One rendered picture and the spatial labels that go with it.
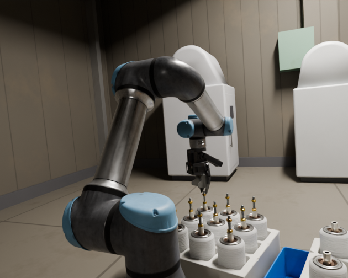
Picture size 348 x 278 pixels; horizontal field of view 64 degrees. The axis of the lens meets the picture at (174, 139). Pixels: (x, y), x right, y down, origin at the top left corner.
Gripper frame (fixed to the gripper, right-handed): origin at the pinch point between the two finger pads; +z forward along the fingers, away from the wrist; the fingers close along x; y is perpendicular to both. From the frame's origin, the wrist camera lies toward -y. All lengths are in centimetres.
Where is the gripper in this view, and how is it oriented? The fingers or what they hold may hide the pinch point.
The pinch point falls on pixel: (205, 190)
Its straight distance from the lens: 132.3
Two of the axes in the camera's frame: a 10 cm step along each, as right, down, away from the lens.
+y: -9.0, 1.0, -4.2
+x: 4.3, 0.4, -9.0
